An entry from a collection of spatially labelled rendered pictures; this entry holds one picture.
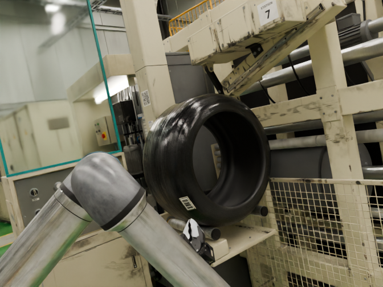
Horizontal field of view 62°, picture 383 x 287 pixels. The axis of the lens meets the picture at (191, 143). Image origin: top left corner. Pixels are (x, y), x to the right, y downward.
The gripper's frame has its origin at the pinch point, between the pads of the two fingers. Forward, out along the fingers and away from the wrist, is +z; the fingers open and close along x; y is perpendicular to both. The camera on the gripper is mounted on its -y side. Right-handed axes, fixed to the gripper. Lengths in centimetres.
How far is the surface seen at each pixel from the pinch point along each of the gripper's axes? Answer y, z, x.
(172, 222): 21.4, 23.2, -22.1
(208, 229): 16.7, 6.7, -2.0
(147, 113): -10, 67, -11
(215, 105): -10.6, 37.9, 24.4
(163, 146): -16.1, 23.9, 2.2
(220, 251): 23.4, 0.2, -1.9
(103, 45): 167, 1109, -383
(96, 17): 86, 1166, -351
